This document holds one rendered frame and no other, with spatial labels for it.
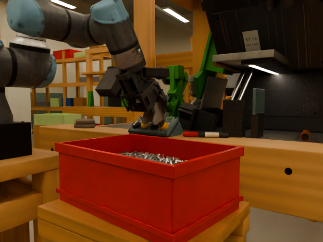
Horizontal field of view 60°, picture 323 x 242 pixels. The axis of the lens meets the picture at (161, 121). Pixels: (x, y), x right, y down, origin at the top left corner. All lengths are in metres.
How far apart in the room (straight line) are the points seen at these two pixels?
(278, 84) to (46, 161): 0.80
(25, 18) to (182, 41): 11.74
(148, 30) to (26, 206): 1.16
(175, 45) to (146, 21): 10.77
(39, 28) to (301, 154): 0.61
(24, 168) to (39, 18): 0.38
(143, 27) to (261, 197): 1.20
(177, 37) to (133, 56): 11.77
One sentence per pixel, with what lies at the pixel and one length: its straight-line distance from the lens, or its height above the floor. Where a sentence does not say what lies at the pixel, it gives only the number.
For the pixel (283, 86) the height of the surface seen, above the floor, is 1.06.
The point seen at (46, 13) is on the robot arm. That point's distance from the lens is 0.66.
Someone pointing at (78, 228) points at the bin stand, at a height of 0.79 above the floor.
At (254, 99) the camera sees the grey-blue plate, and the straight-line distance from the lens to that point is 0.84.
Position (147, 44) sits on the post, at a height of 1.32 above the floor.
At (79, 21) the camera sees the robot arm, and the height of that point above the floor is 1.19.
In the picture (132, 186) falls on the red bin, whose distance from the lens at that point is 0.44.
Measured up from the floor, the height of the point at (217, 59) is 1.12.
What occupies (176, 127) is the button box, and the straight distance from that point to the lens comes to 0.84.
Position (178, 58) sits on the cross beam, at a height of 1.24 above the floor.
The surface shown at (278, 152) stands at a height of 0.89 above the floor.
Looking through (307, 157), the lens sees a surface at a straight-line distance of 0.68.
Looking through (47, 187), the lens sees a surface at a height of 0.76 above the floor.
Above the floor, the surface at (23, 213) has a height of 0.71.
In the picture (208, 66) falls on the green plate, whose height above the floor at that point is 1.12.
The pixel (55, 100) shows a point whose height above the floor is 1.01.
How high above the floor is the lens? 1.01
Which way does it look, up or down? 4 degrees down
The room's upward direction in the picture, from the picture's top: straight up
